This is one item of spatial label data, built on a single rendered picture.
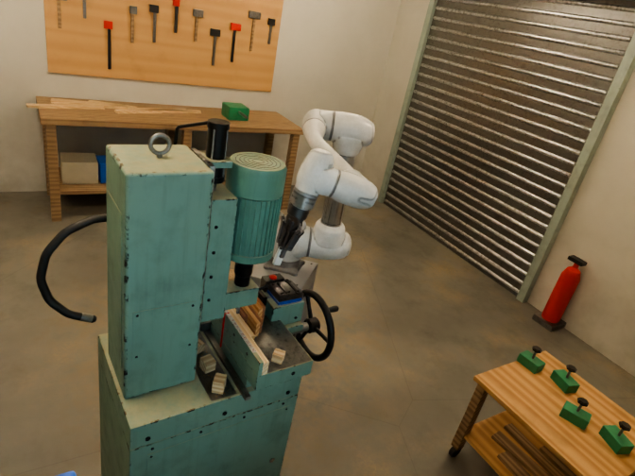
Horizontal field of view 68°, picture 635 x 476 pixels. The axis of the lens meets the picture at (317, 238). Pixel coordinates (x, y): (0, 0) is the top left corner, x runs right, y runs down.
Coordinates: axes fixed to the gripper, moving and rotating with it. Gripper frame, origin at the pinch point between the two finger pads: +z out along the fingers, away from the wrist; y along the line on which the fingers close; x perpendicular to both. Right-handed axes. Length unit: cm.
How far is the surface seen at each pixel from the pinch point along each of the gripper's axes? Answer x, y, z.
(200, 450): -22, 29, 59
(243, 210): -30.0, 13.5, -19.3
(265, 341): -6.5, 18.8, 23.8
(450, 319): 217, -48, 56
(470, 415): 115, 42, 52
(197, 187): -49, 19, -25
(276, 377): -8.5, 32.9, 27.2
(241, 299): -16.4, 10.8, 12.7
